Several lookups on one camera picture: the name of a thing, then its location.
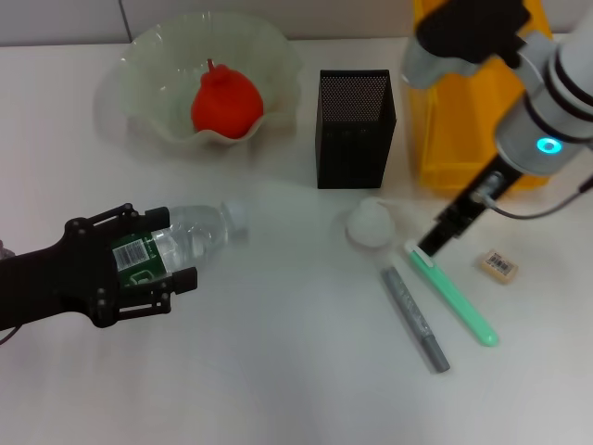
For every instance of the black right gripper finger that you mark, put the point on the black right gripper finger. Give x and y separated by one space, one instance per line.
437 238

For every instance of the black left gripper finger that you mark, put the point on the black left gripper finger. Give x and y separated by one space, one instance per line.
185 280
153 217

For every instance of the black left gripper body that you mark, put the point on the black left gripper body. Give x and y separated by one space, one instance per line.
55 283

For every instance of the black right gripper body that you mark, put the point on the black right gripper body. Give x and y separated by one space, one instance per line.
472 204

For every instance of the clear green-label water bottle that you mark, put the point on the clear green-label water bottle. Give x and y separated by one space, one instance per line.
194 232

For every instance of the mint green pen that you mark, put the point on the mint green pen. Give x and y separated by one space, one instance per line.
454 296

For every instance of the beige barcode eraser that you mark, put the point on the beige barcode eraser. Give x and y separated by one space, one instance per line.
498 266

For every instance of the white paper ball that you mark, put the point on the white paper ball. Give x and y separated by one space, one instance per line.
370 225

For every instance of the grey marker pen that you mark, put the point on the grey marker pen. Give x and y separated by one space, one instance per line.
412 315

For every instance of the black mesh pen holder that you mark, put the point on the black mesh pen holder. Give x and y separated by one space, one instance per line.
354 148

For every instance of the orange-red toy fruit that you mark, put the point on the orange-red toy fruit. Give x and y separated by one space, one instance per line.
227 104

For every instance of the translucent wavy fruit bowl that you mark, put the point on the translucent wavy fruit bowl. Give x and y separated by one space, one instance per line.
153 79

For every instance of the yellow plastic bin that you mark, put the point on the yellow plastic bin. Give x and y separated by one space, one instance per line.
454 134

